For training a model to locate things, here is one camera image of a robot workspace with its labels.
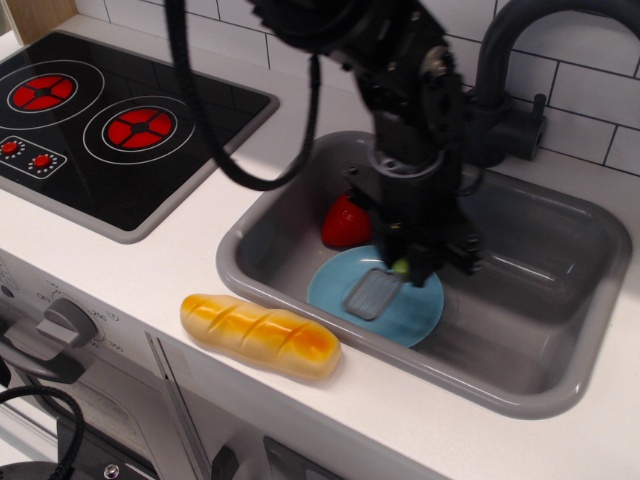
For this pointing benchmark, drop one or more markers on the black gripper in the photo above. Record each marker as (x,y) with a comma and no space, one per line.
(415,213)

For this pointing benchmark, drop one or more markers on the green handled grey spatula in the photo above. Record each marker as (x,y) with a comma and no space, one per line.
(373,291)

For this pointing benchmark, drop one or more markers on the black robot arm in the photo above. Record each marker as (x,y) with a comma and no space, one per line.
(406,77)

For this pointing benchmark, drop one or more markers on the blue plastic plate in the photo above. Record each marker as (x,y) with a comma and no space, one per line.
(409,319)

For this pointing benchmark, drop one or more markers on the grey sink basin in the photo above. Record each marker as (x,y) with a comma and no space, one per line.
(519,337)

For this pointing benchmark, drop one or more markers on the red toy strawberry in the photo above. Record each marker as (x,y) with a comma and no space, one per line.
(346,224)

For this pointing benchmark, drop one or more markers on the dark grey faucet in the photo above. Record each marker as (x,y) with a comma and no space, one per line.
(499,128)

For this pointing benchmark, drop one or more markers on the toy bread loaf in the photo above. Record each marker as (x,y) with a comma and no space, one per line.
(275,339)

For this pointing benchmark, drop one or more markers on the black toy stove top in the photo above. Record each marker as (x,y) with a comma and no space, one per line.
(98,135)

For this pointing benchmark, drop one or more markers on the grey oven knob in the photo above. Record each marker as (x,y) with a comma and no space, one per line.
(67,324)

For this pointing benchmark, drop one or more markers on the wooden side panel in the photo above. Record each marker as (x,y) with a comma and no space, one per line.
(30,20)

